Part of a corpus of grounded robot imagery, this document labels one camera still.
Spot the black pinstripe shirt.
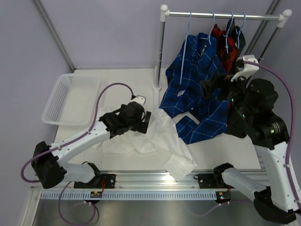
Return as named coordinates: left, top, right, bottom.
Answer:
left=225, top=25, right=247, bottom=138

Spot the red black plaid shirt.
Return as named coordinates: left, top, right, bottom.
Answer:
left=211, top=24, right=238, bottom=73

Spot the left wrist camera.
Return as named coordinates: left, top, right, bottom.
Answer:
left=131, top=95, right=146, bottom=106

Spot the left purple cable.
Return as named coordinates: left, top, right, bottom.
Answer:
left=20, top=82, right=137, bottom=224

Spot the light blue wire hanger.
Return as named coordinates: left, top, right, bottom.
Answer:
left=180, top=12, right=192, bottom=85

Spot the blue plaid shirt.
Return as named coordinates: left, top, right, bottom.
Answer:
left=160, top=33, right=229, bottom=145

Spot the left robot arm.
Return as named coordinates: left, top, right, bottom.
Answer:
left=31, top=101, right=151, bottom=189

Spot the black shirt wire hanger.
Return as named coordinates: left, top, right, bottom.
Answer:
left=235, top=12, right=246, bottom=49

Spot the white shirt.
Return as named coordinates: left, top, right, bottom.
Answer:
left=95, top=109, right=197, bottom=181

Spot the grey frame post left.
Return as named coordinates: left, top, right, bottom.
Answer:
left=32, top=0, right=76, bottom=72

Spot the grey frame post right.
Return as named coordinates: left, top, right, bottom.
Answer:
left=239, top=0, right=286, bottom=63

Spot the grey frame post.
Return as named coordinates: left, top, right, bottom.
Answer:
left=32, top=0, right=76, bottom=72
left=239, top=0, right=286, bottom=63

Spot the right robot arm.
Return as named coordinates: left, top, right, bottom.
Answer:
left=198, top=74, right=301, bottom=225

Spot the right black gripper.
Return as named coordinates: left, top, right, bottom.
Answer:
left=199, top=70, right=253, bottom=119

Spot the white slotted cable duct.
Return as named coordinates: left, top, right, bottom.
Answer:
left=40, top=190, right=217, bottom=201

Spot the blue shirt wire hanger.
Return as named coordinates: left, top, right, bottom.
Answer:
left=202, top=11, right=215, bottom=51

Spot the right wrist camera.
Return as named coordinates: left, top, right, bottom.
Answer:
left=230, top=55, right=259, bottom=82

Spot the white and silver clothes rack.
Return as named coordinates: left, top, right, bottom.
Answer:
left=153, top=0, right=293, bottom=95

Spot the white plastic basket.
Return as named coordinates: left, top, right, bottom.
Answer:
left=41, top=73, right=100, bottom=126

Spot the red shirt wire hanger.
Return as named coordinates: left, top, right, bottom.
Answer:
left=225, top=12, right=234, bottom=54

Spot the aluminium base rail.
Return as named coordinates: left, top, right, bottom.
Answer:
left=30, top=169, right=269, bottom=190

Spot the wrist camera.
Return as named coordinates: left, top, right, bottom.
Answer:
left=230, top=55, right=259, bottom=82
left=131, top=95, right=146, bottom=106

